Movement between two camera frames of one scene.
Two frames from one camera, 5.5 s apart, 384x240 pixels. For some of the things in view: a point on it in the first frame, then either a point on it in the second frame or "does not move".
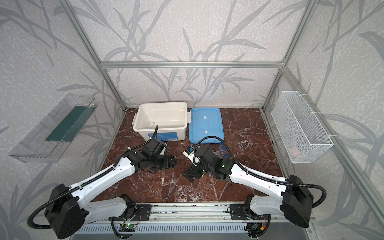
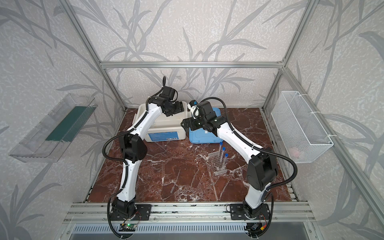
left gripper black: (163, 160) -> (176, 108)
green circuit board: (127, 227) does not move
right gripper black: (193, 170) -> (188, 124)
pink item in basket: (293, 151) does not move
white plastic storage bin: (171, 118) does not move
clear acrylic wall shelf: (49, 137) does not move
